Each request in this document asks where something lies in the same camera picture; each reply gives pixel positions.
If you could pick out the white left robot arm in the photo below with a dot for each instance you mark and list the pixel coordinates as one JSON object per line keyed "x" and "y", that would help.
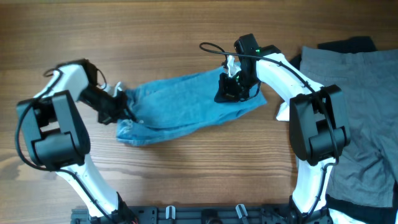
{"x": 51, "y": 135}

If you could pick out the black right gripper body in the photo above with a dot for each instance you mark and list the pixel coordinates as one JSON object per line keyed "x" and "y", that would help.
{"x": 245, "y": 83}

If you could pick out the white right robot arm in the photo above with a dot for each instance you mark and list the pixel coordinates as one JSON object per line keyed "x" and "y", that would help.
{"x": 318, "y": 124}

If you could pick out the grey cloth garment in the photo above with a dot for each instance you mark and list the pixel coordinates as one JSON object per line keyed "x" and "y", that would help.
{"x": 367, "y": 170}

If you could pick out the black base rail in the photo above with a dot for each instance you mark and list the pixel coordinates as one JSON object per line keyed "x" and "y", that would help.
{"x": 255, "y": 214}

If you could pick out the black garment under grey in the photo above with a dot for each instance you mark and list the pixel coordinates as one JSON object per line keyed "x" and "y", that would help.
{"x": 352, "y": 45}

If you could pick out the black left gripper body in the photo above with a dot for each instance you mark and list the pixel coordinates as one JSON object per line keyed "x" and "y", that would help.
{"x": 99, "y": 99}

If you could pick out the light blue denim jeans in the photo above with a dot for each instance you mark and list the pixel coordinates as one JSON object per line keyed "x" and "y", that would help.
{"x": 172, "y": 108}

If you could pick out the white cloth piece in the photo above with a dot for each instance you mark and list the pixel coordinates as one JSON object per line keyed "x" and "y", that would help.
{"x": 284, "y": 112}

